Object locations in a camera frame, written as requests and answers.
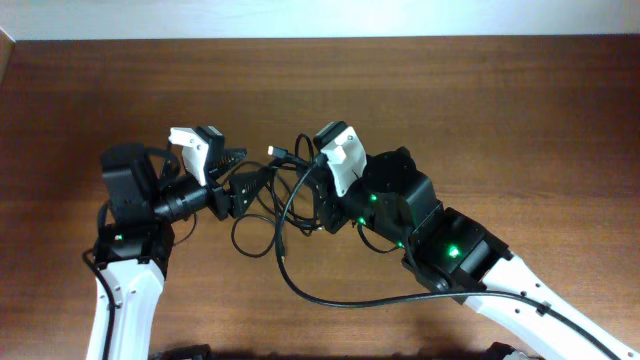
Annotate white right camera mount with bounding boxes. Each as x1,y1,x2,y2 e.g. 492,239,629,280
320,126,367,197

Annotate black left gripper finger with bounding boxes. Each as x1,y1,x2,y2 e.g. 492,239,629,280
229,168,272,218
207,148,247,179

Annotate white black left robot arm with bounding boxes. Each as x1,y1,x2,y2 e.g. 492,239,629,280
83,143,269,359

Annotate black USB cable bundle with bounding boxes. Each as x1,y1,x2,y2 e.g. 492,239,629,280
219,132,331,259

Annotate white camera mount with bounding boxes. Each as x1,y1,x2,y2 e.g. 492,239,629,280
168,127,209,186
320,126,367,197

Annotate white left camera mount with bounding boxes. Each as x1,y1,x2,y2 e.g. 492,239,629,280
168,127,209,186

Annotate black left camera cable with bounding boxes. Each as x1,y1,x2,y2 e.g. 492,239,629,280
82,249,117,360

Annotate black right camera cable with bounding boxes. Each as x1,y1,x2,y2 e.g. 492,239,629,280
273,154,624,360

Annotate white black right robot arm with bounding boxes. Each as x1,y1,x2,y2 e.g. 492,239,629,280
322,146,639,359

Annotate black camera cable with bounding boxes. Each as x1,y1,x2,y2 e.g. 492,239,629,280
82,249,117,360
273,154,624,360

